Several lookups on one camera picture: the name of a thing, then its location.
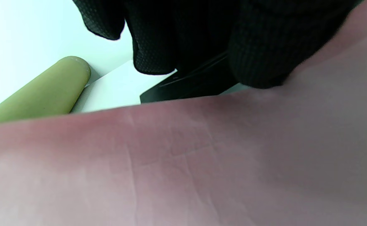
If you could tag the person's left hand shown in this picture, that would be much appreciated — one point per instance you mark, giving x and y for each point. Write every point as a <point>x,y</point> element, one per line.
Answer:
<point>202,25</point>

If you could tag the black bar paperweight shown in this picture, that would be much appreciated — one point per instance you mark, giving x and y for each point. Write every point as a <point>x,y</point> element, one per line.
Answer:
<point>196,86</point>

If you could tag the pink paper sheet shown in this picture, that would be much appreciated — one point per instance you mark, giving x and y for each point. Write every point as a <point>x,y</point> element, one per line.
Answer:
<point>202,163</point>

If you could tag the brown cardboard mailing tube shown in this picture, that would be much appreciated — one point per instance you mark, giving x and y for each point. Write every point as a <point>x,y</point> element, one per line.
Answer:
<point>45,94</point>

